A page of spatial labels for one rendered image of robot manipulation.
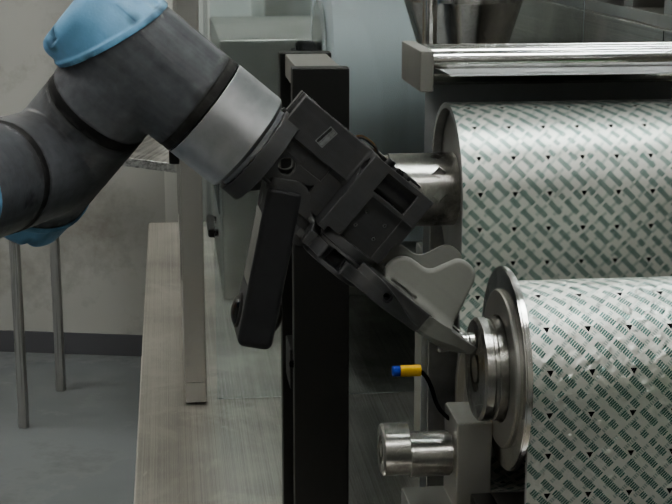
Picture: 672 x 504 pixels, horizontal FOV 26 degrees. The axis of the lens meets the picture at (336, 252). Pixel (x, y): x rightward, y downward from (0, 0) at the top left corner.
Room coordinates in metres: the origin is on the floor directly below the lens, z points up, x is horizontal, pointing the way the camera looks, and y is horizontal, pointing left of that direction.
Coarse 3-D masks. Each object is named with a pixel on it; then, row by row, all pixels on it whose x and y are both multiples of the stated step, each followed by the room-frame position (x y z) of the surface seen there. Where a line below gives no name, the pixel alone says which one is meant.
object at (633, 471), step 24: (576, 456) 0.95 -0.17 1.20; (600, 456) 0.95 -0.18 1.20; (624, 456) 0.95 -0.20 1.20; (648, 456) 0.95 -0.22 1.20; (528, 480) 0.94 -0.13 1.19; (552, 480) 0.95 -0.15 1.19; (576, 480) 0.95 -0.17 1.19; (600, 480) 0.95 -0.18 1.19; (624, 480) 0.95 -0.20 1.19; (648, 480) 0.95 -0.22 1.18
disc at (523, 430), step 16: (496, 272) 1.03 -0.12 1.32; (512, 272) 1.00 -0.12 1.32; (496, 288) 1.03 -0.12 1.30; (512, 288) 0.98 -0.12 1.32; (512, 304) 0.98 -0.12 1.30; (528, 336) 0.95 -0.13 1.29; (528, 352) 0.94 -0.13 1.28; (528, 368) 0.94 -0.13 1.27; (528, 384) 0.93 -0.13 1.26; (528, 400) 0.93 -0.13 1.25; (528, 416) 0.93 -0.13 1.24; (528, 432) 0.94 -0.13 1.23; (496, 448) 1.02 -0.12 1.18; (512, 448) 0.97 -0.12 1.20; (512, 464) 0.97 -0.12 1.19
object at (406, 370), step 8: (392, 368) 1.06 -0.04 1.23; (400, 368) 1.06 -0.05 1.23; (408, 368) 1.06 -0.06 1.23; (416, 368) 1.06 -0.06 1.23; (408, 376) 1.06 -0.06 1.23; (424, 376) 1.06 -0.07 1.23; (432, 384) 1.05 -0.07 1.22; (432, 392) 1.05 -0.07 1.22; (440, 408) 1.05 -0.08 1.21; (448, 416) 1.04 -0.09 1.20
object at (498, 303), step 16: (496, 304) 1.02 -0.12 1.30; (512, 320) 0.97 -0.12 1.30; (512, 336) 0.96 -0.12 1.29; (512, 352) 0.96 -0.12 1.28; (512, 368) 0.96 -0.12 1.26; (512, 384) 0.96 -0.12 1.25; (512, 400) 0.96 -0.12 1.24; (512, 416) 0.96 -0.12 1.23; (496, 432) 1.00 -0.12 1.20; (512, 432) 0.96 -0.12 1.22
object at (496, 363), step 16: (480, 320) 1.00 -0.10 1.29; (496, 320) 1.00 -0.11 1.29; (480, 336) 0.99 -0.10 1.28; (496, 336) 0.98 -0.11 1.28; (480, 352) 0.99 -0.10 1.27; (496, 352) 0.98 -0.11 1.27; (480, 368) 0.98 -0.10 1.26; (496, 368) 0.97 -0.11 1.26; (480, 384) 0.98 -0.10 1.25; (496, 384) 0.97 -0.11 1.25; (480, 400) 0.98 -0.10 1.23; (496, 400) 0.97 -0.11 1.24; (480, 416) 0.98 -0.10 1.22; (496, 416) 0.98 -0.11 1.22
